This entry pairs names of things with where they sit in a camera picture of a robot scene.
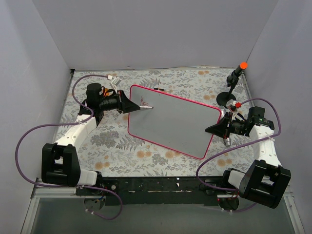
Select silver microphone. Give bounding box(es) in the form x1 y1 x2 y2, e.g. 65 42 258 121
218 106 232 147

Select red whiteboard marker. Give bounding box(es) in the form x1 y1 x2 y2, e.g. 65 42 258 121
139 106 153 109

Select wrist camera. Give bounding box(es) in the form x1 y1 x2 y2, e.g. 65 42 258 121
107 75 122 92
226 99 241 113

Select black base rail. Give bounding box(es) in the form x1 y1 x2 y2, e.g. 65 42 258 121
76 176 239 210

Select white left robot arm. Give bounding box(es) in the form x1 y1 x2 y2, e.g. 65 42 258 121
41 83 141 195

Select black microphone stand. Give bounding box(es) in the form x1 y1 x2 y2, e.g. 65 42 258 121
216 73 239 107

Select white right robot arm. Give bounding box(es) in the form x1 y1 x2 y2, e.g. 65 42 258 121
205 107 291 209

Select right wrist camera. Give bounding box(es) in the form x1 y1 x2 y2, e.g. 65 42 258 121
226 99 241 113

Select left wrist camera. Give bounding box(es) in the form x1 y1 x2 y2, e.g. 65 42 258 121
107 75 122 92

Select pink framed whiteboard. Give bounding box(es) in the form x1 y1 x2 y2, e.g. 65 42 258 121
127 84 221 159

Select floral patterned mat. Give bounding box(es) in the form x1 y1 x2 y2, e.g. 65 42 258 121
56 67 254 177

